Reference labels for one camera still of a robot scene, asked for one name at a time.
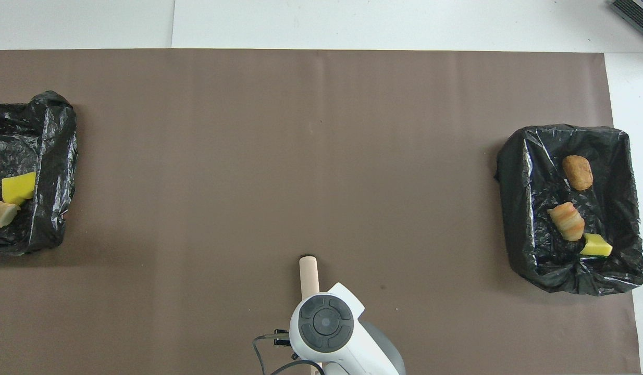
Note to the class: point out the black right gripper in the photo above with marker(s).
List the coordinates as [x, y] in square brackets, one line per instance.
[282, 338]

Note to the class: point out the yellow sponge piece green backing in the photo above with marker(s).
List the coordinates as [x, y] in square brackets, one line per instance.
[595, 246]

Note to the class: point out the brown bread roll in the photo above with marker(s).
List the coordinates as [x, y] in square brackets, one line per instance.
[578, 173]

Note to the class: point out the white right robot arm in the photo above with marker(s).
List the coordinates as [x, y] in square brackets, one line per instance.
[347, 349]

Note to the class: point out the black bag-lined bin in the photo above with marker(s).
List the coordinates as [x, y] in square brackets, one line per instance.
[535, 234]
[45, 140]

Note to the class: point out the brown table mat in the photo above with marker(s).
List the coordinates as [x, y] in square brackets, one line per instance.
[300, 156]

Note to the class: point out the dark grey ribbed device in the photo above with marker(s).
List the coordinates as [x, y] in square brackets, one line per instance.
[637, 13]

